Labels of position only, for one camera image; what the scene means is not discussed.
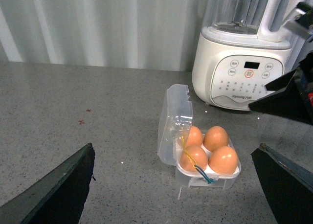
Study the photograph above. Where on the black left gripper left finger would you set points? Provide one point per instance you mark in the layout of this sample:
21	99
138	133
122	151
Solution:
58	197

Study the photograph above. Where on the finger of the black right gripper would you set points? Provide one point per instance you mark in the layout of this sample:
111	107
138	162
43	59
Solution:
288	187

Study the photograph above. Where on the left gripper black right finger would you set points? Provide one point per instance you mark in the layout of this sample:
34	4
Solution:
294	101

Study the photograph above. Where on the silver black second gripper body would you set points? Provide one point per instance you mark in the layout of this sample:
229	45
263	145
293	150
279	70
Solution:
300	21

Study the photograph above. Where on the brown egg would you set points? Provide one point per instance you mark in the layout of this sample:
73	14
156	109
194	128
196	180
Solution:
223	160
215	138
193	137
193	156

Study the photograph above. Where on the clear plastic egg box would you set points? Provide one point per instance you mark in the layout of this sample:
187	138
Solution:
174	125

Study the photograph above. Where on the white Joyoung blender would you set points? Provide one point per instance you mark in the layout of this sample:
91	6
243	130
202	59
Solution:
244	45

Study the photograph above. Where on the yellow blue rubber band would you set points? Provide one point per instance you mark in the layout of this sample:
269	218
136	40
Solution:
203	174

